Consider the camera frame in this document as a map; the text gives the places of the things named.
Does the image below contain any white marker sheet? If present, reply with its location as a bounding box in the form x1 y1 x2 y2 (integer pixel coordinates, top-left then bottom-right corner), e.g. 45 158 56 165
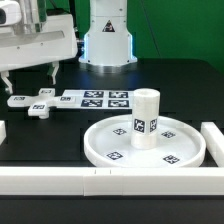
59 90 133 109

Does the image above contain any white left fence bar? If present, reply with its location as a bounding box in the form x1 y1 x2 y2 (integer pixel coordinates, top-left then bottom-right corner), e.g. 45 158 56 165
0 120 6 145

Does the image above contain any white round table top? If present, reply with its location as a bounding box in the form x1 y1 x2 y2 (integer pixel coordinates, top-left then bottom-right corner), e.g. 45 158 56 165
84 115 206 168

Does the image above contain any white right fence bar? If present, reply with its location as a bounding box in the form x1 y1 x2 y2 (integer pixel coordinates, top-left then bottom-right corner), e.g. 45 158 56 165
201 122 224 168

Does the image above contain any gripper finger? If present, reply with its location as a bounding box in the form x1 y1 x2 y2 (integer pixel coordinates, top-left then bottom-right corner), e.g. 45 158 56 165
0 71 13 94
48 61 59 85

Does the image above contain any white fence bar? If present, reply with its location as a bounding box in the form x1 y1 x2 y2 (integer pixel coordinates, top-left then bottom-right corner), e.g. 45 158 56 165
201 122 224 168
0 167 224 196
0 120 6 145

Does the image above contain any white front fence bar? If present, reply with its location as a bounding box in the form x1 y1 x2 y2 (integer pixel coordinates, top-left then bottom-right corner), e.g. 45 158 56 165
0 167 224 196

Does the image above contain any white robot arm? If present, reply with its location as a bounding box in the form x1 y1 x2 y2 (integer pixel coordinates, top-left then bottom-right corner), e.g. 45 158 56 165
0 0 137 93

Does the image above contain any black cable bundle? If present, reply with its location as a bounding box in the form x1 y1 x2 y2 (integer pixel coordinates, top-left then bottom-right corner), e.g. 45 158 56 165
68 0 85 54

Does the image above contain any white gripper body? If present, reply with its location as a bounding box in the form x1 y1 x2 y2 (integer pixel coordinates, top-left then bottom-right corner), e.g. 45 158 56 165
0 14 77 72

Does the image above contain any white cross-shaped table base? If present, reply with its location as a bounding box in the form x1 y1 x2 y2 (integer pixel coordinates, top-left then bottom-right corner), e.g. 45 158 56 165
7 88 76 119

